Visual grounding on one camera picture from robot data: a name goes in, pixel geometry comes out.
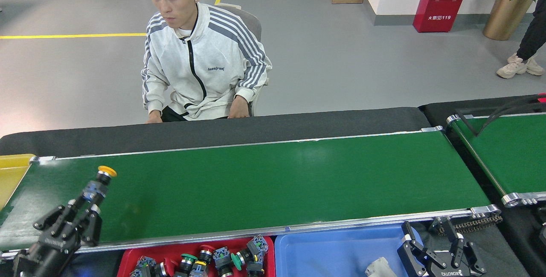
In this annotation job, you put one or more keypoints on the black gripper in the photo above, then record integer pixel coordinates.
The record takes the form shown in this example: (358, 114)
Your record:
(450, 272)
(53, 247)

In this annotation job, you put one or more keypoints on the white circuit breaker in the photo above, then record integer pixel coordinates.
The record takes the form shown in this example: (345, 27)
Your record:
(379, 267)

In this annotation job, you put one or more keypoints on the yellow push button switch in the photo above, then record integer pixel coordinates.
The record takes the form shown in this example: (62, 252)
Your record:
(106, 170)

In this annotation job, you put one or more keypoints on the red push button switch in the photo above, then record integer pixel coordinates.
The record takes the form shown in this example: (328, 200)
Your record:
(162, 269)

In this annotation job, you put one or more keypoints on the green push button switch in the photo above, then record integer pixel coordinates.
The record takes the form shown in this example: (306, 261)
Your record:
(188, 257)

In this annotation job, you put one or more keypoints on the black switch with blue block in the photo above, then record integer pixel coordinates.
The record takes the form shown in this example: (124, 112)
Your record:
(222, 253)
(255, 267)

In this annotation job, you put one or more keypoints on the green mushroom button switch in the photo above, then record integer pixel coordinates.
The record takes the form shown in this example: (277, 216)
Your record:
(236, 261)

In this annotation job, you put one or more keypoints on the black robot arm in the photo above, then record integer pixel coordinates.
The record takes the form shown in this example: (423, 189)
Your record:
(19, 272)

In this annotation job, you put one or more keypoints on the yellow plastic tray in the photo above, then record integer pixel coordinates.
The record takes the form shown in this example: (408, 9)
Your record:
(10, 174)

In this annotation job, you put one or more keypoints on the red plastic tray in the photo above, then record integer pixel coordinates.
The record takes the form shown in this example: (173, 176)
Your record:
(162, 251)

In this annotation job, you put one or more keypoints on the blue plastic tray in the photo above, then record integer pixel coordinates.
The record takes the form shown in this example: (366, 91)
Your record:
(324, 255)

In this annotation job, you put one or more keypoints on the short green conveyor belt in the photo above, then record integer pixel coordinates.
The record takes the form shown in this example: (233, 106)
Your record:
(512, 157)

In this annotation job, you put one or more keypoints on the long green conveyor belt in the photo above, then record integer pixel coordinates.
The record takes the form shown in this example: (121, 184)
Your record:
(256, 183)

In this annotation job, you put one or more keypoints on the person's right hand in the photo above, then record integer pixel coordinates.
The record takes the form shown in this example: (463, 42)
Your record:
(154, 117)

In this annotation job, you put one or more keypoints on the person's left hand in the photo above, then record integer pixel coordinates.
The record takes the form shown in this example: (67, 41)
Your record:
(239, 108)

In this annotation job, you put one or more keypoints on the standing person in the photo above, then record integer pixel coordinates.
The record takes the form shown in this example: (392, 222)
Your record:
(512, 68)

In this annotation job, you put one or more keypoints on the seated person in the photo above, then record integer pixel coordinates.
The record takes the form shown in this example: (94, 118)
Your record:
(204, 63)

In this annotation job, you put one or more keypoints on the red fire extinguisher box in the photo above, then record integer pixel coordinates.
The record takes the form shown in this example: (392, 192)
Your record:
(442, 1)

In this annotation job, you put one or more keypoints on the grey chair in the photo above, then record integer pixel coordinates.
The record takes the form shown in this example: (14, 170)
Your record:
(251, 23)

